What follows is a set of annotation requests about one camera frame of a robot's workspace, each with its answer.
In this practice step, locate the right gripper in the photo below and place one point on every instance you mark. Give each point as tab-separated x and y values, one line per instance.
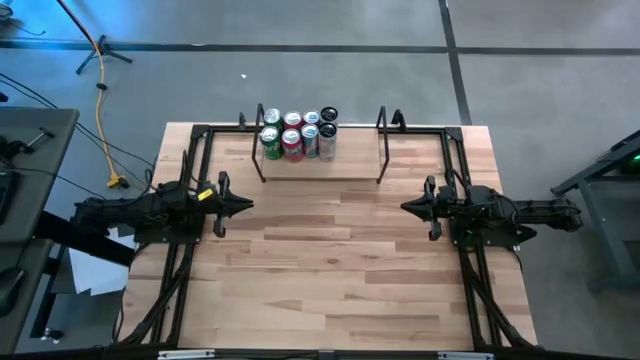
452	214

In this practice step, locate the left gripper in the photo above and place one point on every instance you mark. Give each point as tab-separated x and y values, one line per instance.
221	205

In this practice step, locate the green Sprite can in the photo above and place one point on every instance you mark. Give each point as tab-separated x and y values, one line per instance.
272	118
271	147

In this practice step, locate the orange-red Fanta can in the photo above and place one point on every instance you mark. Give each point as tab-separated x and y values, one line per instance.
292	147
292	120

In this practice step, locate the tall silver Celsius can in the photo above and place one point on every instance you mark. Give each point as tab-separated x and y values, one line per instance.
310	142

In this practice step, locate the black round cylinder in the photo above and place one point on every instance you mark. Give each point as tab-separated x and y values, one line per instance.
327	145
328	114

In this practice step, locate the slim blue drink can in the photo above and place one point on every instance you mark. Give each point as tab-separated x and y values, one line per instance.
311	117

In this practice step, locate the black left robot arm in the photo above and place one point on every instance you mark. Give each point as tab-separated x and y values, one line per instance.
140	212

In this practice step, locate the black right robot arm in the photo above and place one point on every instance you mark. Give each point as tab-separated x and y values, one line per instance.
545	215

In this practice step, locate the yellow label tag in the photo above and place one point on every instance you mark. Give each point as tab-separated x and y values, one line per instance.
205	195

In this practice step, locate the black table clamp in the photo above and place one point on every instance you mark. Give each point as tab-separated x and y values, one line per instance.
399	120
242	121

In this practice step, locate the black desk crossbar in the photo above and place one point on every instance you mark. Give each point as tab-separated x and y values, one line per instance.
85	241

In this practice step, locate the gray metal cart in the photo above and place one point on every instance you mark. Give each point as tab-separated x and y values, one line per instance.
595	235

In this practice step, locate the gray desk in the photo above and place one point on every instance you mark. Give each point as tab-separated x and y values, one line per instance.
60	125

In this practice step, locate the black floor stand foot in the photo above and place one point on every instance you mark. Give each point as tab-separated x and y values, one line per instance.
102	50

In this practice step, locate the black device with green light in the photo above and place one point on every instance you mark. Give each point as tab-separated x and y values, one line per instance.
634	161

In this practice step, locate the black desk clamp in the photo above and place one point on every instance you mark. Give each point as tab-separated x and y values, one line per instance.
15	147

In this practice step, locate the black keyboard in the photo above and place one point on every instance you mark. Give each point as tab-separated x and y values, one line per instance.
5	195

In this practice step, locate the black computer mouse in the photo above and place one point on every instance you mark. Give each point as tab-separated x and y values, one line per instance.
10	290

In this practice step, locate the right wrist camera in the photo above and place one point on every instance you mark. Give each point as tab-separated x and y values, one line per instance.
446	193

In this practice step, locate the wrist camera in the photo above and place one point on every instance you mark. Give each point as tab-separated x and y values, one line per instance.
209	187
446	193

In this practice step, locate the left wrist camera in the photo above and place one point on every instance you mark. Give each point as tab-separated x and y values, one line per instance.
209	187

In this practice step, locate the black aluminium table frame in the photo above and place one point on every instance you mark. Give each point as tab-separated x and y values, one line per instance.
452	134

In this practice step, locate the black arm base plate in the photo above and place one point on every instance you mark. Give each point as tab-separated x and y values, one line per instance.
500	240
150	237

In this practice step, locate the silver metal bracket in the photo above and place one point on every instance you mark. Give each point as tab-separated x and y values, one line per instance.
186	354
465	356

